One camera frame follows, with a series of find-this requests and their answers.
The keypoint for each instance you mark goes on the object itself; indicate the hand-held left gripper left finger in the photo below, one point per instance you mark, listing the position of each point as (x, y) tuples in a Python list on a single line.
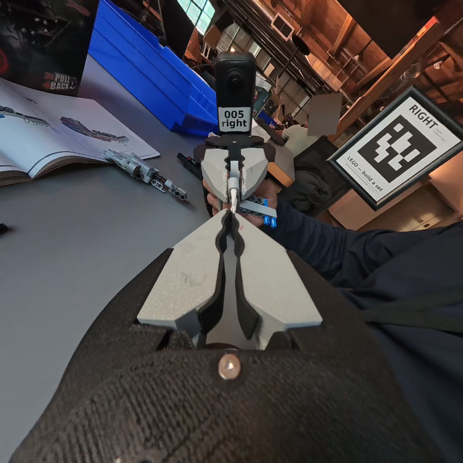
[(181, 282)]

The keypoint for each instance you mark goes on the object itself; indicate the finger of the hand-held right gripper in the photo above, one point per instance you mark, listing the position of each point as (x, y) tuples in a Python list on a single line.
[(256, 166), (215, 170)]

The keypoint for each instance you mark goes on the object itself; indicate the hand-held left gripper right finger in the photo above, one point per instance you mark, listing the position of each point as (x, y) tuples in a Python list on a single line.
[(275, 285)]

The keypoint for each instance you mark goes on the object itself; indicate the white lego tooth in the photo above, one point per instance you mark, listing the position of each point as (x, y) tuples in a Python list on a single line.
[(234, 202)]

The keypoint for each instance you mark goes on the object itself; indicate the grey lego jaw assembly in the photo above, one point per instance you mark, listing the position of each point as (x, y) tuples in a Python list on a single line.
[(253, 208)]

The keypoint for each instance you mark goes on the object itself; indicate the person's right forearm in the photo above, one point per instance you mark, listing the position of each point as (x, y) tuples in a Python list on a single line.
[(343, 246)]

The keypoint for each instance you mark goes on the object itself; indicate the black red lego chassis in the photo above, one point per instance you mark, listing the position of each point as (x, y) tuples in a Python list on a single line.
[(188, 161)]

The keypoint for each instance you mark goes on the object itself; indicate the grey lego motor assembly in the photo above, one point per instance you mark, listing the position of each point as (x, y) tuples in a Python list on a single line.
[(134, 164)]

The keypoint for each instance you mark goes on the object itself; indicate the lego instruction booklet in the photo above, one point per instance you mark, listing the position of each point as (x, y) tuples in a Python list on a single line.
[(72, 134)]

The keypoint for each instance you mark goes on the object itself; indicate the small black lego piece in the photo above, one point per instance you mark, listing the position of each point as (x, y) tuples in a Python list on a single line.
[(3, 228)]

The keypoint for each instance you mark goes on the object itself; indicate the black lego set box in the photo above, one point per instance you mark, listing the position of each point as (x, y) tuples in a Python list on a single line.
[(36, 47)]

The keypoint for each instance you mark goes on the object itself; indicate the person's right hand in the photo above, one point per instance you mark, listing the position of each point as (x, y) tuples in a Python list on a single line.
[(269, 195)]

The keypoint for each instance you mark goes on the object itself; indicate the wooden table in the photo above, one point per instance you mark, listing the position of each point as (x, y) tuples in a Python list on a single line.
[(284, 170)]

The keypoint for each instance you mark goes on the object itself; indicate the black jacket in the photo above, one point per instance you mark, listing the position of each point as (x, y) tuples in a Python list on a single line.
[(307, 191)]

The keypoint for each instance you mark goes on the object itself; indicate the black office chair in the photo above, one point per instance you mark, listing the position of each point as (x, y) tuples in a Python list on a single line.
[(325, 152)]

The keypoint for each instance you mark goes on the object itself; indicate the blue plastic bin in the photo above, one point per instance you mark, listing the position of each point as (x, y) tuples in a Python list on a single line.
[(144, 72)]

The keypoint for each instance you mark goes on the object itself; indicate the framed marker sign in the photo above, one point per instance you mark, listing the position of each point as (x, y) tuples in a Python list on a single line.
[(394, 148)]

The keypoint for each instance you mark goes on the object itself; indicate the person's dark blue torso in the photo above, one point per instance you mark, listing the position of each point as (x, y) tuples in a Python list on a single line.
[(416, 361)]

